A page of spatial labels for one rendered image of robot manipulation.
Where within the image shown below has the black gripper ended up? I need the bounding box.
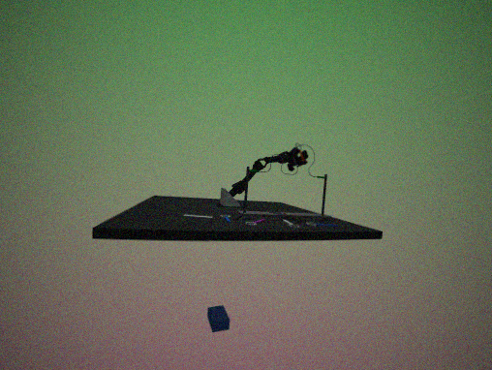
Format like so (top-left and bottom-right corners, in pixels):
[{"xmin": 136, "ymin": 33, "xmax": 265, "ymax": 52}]
[{"xmin": 288, "ymin": 150, "xmax": 308, "ymax": 171}]

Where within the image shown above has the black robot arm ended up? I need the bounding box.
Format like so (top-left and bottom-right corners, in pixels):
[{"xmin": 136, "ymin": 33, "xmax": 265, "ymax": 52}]
[{"xmin": 229, "ymin": 147, "xmax": 299, "ymax": 197}]

